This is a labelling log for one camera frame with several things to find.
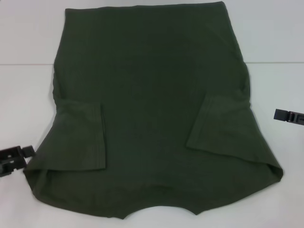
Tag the dark green t-shirt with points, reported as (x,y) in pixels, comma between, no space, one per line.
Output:
(152,95)

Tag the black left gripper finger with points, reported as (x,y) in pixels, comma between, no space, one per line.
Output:
(14,154)
(12,169)

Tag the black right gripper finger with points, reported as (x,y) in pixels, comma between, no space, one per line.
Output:
(282,115)

